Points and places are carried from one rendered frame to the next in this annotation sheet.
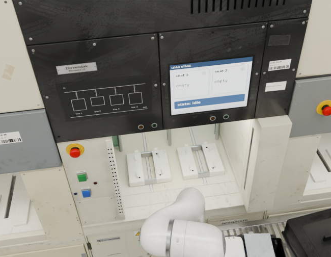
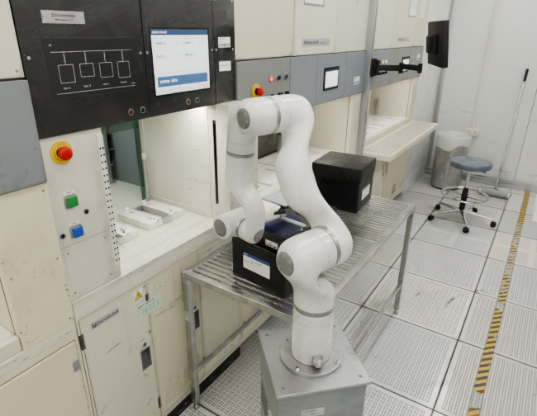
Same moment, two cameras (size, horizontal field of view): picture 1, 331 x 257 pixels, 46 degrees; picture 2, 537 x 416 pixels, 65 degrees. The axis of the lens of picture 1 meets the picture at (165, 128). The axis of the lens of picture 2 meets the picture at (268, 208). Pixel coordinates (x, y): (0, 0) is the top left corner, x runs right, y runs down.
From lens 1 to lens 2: 1.14 m
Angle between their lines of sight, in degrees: 46
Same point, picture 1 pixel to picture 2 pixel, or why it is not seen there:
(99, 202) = (92, 248)
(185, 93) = (164, 67)
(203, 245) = (300, 99)
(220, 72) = (187, 44)
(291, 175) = not seen: hidden behind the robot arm
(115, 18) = not seen: outside the picture
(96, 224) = (88, 293)
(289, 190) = not seen: hidden behind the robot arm
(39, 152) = (18, 156)
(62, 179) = (47, 208)
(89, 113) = (78, 89)
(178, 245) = (284, 104)
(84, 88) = (72, 49)
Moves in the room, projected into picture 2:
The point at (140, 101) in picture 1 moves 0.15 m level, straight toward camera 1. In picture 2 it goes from (129, 74) to (161, 78)
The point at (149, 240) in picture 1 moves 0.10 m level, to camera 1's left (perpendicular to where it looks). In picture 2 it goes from (260, 106) to (233, 111)
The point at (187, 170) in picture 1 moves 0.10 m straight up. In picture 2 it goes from (148, 219) to (145, 199)
